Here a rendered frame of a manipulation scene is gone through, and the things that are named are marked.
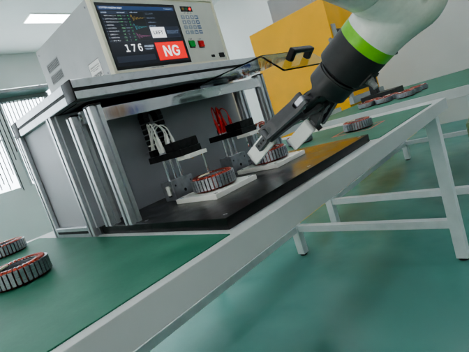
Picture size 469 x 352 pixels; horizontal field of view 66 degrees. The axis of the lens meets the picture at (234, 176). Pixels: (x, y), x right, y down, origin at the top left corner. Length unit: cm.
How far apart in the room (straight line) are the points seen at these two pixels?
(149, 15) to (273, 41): 388
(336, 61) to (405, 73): 558
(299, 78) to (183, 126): 363
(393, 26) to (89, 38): 74
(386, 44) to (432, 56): 549
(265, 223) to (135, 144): 57
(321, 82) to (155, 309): 43
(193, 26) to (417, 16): 76
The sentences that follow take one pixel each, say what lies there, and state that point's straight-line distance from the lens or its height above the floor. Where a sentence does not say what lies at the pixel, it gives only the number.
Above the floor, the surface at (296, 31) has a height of 174.
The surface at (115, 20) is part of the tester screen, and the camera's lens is 104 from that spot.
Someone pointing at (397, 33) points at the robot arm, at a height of 97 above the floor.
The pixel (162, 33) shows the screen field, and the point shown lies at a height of 122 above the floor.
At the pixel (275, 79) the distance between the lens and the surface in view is 494.
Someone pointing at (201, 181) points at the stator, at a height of 81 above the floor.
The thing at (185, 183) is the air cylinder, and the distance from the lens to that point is 101.
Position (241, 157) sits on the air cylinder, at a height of 81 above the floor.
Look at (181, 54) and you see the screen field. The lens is 113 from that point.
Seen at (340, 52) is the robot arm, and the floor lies 97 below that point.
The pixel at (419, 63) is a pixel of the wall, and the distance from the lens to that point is 613.
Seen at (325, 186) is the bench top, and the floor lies 73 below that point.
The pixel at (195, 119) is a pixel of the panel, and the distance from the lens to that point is 125.
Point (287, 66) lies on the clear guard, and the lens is 100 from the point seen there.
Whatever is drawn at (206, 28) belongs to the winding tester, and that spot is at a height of 123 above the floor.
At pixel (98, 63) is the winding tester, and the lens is 104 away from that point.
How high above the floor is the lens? 92
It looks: 8 degrees down
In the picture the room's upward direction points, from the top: 18 degrees counter-clockwise
